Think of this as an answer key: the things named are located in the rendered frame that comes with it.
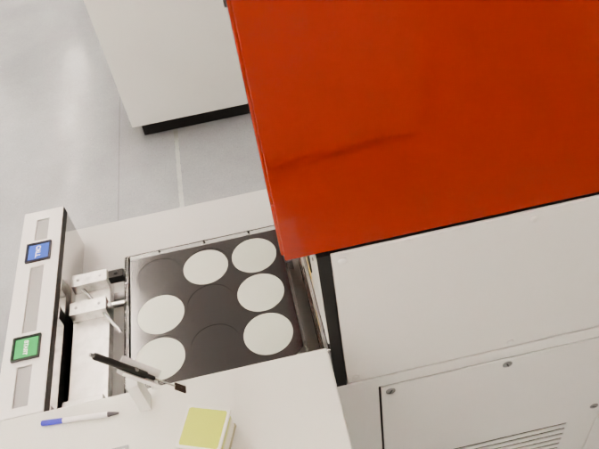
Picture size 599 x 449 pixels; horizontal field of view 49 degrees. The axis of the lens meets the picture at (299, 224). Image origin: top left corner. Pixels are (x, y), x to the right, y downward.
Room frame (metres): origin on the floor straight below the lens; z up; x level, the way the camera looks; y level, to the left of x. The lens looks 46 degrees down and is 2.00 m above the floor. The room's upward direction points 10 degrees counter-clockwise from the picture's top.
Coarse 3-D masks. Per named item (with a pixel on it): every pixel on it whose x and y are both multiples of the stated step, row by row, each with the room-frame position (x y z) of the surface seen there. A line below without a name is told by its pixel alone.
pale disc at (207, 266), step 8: (192, 256) 1.02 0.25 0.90; (200, 256) 1.01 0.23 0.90; (208, 256) 1.01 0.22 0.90; (216, 256) 1.00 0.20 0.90; (224, 256) 1.00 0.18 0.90; (192, 264) 0.99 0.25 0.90; (200, 264) 0.99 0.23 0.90; (208, 264) 0.98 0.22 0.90; (216, 264) 0.98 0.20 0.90; (224, 264) 0.98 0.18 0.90; (184, 272) 0.97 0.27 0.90; (192, 272) 0.97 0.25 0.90; (200, 272) 0.96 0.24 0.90; (208, 272) 0.96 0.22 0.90; (216, 272) 0.96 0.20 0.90; (224, 272) 0.95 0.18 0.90; (192, 280) 0.94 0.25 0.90; (200, 280) 0.94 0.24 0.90; (208, 280) 0.94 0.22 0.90; (216, 280) 0.93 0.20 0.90
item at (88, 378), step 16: (112, 288) 0.99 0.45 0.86; (96, 320) 0.90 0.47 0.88; (80, 336) 0.86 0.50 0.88; (96, 336) 0.85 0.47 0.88; (112, 336) 0.86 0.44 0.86; (80, 352) 0.82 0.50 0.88; (96, 352) 0.81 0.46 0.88; (112, 352) 0.82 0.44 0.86; (80, 368) 0.78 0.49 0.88; (96, 368) 0.77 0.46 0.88; (112, 368) 0.78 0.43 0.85; (80, 384) 0.74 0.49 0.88; (96, 384) 0.74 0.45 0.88
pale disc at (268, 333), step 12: (252, 324) 0.80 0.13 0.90; (264, 324) 0.80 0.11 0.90; (276, 324) 0.79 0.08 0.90; (288, 324) 0.78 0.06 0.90; (252, 336) 0.77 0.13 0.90; (264, 336) 0.77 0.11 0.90; (276, 336) 0.76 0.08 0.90; (288, 336) 0.76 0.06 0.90; (252, 348) 0.74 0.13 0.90; (264, 348) 0.74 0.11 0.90; (276, 348) 0.73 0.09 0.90
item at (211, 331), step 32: (160, 256) 1.03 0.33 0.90; (160, 288) 0.94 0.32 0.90; (192, 288) 0.92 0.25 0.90; (224, 288) 0.91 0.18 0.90; (288, 288) 0.88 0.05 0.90; (192, 320) 0.84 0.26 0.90; (224, 320) 0.82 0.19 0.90; (192, 352) 0.76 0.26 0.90; (224, 352) 0.75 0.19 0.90; (288, 352) 0.72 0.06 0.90; (160, 384) 0.70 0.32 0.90
